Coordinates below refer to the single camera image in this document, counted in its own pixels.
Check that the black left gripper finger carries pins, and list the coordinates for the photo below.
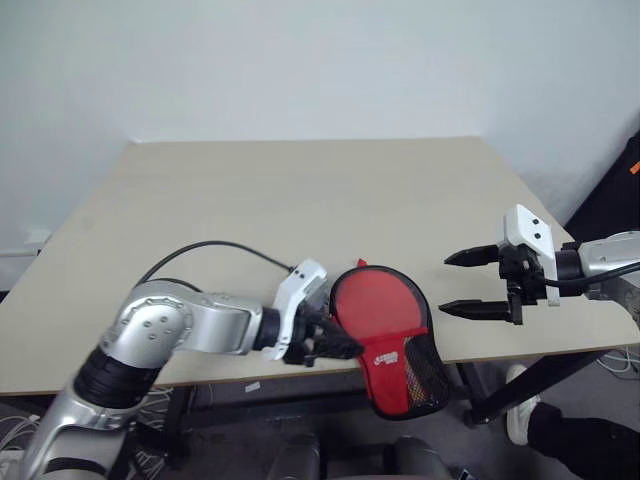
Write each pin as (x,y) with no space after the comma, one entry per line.
(330,327)
(340,350)

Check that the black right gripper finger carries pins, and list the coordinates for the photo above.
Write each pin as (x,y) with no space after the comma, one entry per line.
(472,256)
(475,310)

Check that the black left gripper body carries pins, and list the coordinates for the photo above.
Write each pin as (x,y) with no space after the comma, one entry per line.
(300,330)

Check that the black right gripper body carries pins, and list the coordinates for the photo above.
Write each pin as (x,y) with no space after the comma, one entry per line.
(522,277)

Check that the red black mesh paddle case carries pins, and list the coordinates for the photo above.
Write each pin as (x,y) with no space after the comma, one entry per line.
(385,357)

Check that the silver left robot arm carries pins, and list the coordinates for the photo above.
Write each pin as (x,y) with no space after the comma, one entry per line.
(210,325)

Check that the red table tennis paddle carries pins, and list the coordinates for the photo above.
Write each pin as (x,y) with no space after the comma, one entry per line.
(370,302)

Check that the white label under table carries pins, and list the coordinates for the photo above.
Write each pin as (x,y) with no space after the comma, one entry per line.
(252,386)

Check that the white sneaker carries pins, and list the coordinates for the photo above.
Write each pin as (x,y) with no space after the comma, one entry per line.
(520,405)

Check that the dark grey rounded shape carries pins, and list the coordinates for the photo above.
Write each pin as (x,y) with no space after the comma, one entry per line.
(420,460)
(297,457)

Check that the black bag with orange tag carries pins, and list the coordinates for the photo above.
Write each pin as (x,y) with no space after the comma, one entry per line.
(612,200)

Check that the person's leg in black trousers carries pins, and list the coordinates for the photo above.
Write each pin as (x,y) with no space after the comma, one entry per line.
(580,442)

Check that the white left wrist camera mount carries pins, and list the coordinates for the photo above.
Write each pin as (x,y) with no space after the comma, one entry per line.
(300,281)

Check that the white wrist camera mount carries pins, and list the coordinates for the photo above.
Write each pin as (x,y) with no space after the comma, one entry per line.
(527,225)
(300,281)

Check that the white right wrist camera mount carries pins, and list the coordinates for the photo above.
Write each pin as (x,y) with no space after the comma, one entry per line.
(527,225)

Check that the black metal table frame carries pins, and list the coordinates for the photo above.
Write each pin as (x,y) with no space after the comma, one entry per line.
(530,385)

